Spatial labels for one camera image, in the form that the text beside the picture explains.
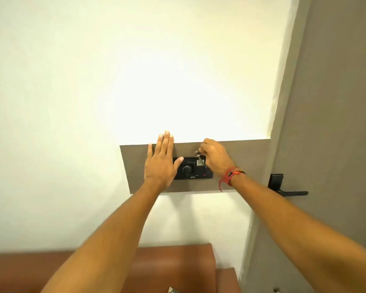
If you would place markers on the person's right hand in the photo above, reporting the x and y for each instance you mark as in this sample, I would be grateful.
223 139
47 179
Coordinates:
217 157

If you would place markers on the person's left hand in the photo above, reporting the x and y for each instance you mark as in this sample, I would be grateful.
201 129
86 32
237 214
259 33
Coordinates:
160 169

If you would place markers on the person's left thumb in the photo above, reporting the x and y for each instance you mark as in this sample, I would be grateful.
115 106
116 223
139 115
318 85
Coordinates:
178 164

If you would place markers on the person's left little finger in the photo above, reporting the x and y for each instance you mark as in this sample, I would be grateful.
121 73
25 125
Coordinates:
149 151

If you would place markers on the person's right fingers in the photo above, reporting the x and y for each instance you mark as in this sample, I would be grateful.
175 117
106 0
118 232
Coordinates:
205 146

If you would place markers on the person's left middle finger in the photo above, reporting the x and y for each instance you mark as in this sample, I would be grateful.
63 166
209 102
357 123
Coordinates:
165 143

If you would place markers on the person's right forearm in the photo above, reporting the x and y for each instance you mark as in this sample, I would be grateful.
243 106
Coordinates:
302 234

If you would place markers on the person's left forearm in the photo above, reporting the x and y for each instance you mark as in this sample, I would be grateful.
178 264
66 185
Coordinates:
109 241

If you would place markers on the black rotary knob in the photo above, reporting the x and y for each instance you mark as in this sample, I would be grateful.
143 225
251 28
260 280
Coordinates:
187 169

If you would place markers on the red thread wristband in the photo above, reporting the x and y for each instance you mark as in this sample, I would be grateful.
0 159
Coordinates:
228 176

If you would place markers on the large brown leather cushion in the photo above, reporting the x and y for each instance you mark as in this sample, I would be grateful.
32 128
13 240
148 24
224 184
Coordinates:
170 265

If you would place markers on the white and green packet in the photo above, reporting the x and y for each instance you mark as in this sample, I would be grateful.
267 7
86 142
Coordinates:
172 290

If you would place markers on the grey door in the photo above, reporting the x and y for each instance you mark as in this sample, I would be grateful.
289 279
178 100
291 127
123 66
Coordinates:
332 118

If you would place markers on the black switch panel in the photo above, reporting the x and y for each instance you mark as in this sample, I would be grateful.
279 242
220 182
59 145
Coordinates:
198 173

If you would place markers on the grey-brown wall board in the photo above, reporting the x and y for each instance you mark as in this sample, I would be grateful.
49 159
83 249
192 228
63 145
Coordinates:
247 161

